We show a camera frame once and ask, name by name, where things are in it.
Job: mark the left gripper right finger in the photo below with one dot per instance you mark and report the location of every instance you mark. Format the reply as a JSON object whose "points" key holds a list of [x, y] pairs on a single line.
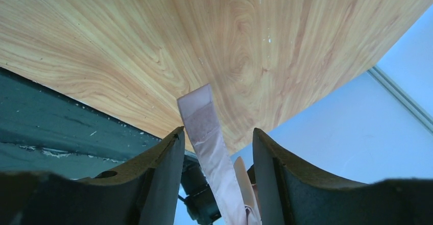
{"points": [[294, 191]]}

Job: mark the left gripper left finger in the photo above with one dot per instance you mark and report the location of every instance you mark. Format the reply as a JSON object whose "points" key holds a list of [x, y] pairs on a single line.
{"points": [[143, 190]]}

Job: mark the pink folding umbrella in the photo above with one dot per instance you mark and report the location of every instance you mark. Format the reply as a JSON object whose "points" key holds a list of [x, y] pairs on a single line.
{"points": [[228, 180]]}

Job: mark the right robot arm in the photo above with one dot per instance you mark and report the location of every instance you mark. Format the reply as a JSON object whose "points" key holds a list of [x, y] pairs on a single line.
{"points": [[198, 197]]}

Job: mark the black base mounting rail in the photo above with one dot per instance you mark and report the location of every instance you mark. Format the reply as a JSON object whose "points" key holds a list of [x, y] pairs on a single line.
{"points": [[42, 130]]}

